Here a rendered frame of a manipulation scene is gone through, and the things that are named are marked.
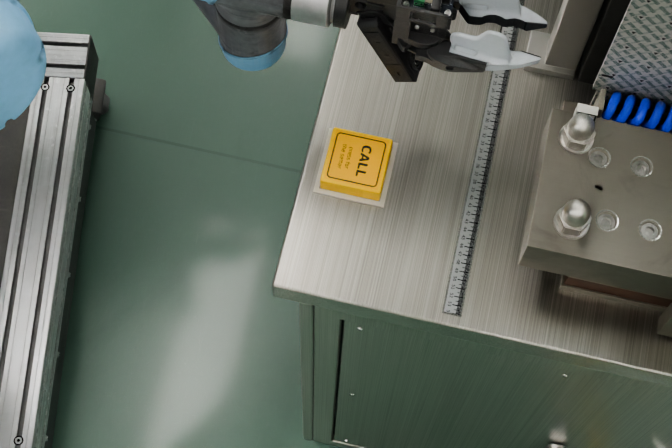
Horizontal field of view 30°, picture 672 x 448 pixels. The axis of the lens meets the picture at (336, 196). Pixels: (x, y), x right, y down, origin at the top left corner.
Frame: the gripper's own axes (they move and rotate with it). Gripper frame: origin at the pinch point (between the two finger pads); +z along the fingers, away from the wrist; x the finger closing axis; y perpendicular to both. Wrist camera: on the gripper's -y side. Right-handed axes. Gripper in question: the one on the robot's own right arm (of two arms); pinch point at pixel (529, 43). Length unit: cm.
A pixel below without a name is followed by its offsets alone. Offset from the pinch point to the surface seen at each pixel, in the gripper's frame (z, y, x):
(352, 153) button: -16.1, -16.8, -8.5
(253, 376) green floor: -30, -109, -12
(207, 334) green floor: -40, -109, -6
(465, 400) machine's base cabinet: 4, -51, -24
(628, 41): 9.3, 4.0, 0.0
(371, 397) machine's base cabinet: -8, -61, -24
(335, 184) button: -17.1, -17.1, -12.6
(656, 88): 14.1, -3.9, 0.2
